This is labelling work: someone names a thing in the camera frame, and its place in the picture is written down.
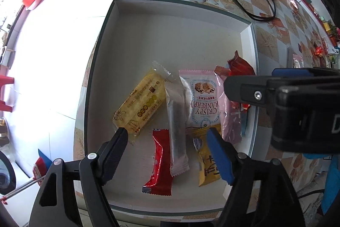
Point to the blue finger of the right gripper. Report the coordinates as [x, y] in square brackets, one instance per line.
[246, 89]
[291, 72]

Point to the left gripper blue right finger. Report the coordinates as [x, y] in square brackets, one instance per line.
[262, 193]

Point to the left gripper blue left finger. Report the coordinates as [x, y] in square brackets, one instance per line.
[56, 204]

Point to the pink crispy cranberry packet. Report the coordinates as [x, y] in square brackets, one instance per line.
[297, 61]

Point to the small red snack packet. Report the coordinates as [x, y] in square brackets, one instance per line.
[240, 67]

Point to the mauve pink snack bar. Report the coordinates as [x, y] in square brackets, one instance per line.
[230, 114]

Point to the white pink cookie packet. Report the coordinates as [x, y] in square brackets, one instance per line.
[200, 92]

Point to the silver clear snack stick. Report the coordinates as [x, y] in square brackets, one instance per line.
[177, 128]

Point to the gold snack bar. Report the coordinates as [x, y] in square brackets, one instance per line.
[208, 171]

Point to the long red snack bar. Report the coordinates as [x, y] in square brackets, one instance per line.
[160, 182]

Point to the yellow clear cracker packet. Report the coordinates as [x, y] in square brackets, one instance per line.
[143, 102]

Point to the white shallow cardboard box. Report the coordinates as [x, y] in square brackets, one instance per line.
[179, 35]

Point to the red crinkled snack bag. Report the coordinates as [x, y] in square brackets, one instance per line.
[319, 51]

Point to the red plastic stool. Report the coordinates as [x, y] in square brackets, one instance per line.
[6, 82]

